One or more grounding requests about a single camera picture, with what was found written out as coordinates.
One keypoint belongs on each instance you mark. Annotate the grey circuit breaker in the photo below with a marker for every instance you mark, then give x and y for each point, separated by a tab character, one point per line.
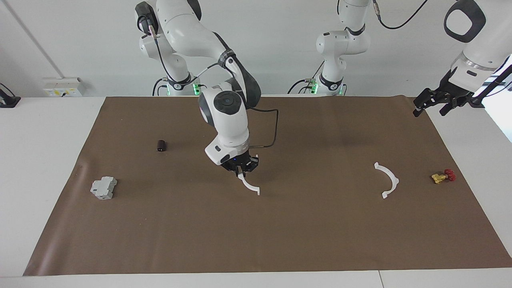
103	188

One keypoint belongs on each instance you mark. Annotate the black stand arm with base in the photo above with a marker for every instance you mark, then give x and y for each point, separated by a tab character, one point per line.
494	83

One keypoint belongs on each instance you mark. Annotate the bright window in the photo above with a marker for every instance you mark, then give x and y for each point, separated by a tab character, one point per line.
502	120

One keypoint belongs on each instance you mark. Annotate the white wall socket strip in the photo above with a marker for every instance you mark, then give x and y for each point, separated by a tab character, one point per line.
64	87

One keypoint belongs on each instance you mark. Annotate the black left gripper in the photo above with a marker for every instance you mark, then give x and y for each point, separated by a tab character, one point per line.
454	88

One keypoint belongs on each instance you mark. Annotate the brown paper table mat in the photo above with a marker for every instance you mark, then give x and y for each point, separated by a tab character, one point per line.
256	232

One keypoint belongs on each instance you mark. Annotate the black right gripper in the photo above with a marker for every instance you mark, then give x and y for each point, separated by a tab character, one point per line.
234	162

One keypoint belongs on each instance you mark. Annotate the small dark cylinder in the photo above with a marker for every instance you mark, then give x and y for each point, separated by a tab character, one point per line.
161	145

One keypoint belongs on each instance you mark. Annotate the black table clamp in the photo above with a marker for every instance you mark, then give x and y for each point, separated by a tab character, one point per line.
8	100

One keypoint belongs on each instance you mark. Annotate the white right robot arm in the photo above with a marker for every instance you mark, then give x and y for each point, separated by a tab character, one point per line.
188	28

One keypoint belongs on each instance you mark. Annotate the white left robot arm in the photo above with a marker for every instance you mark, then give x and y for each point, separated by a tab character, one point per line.
486	44

